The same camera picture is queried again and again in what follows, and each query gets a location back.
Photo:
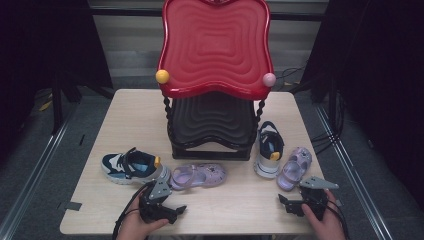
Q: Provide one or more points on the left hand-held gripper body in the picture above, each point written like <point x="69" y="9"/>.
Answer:
<point x="151" y="206"/>

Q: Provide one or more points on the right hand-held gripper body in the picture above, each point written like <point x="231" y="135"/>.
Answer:
<point x="315" y="200"/>

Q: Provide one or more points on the purple translucent sandal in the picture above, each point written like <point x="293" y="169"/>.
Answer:
<point x="293" y="170"/>
<point x="206" y="173"/>

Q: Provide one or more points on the navy and white sneaker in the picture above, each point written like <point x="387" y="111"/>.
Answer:
<point x="133" y="165"/>
<point x="266" y="166"/>

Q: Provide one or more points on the red and black shoe rack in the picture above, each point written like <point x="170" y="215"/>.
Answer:
<point x="216" y="43"/>

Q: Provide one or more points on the person's left hand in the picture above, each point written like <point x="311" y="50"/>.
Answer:
<point x="133" y="226"/>

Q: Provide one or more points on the person's right hand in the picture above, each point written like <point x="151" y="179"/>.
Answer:
<point x="328" y="228"/>

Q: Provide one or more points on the grey tape piece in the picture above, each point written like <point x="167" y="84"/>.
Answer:
<point x="338" y="202"/>
<point x="73" y="206"/>

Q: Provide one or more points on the black tape strip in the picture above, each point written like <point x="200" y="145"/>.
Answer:
<point x="81" y="139"/>

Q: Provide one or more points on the dark curtain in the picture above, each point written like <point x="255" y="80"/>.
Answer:
<point x="383" y="83"/>
<point x="40" y="40"/>

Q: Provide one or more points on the black metal stand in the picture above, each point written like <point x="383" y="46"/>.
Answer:
<point x="57" y="106"/>

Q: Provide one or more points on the yellow tape strip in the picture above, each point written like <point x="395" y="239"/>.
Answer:
<point x="45" y="106"/>

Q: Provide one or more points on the metal floor rail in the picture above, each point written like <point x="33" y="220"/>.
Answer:
<point x="350" y="168"/>
<point x="42" y="166"/>

